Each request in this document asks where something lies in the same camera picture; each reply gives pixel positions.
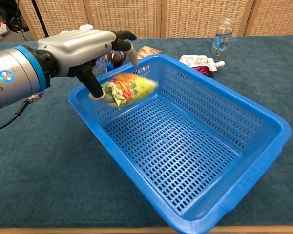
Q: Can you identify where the white and red spouted pouch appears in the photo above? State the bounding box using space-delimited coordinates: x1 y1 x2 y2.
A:
179 54 226 76

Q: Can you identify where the clear water bottle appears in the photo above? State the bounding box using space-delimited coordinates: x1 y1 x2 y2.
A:
79 23 108 77

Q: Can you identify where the wicker folding screen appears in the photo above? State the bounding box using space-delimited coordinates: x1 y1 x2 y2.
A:
18 0 293 42

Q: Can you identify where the black tripod stand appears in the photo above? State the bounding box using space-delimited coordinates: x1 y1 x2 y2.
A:
30 0 50 39

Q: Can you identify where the clear tube of biscuit sticks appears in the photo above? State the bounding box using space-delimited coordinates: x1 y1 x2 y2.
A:
211 17 236 57

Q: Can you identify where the blue perforated plastic basket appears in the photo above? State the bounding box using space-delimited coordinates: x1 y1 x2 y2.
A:
68 53 293 234

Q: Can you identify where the dark cola bottle blue label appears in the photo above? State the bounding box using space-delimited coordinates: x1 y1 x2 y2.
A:
105 50 127 72

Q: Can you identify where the beige wrapped snack pack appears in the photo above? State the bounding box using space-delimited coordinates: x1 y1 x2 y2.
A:
136 46 162 60

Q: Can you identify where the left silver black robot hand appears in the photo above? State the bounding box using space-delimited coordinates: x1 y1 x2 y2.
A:
37 29 139 103

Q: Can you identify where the green snack packet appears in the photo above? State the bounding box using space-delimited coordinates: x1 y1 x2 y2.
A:
101 73 159 109

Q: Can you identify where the blue carpet table mat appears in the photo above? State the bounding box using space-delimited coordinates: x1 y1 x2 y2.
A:
0 35 293 229

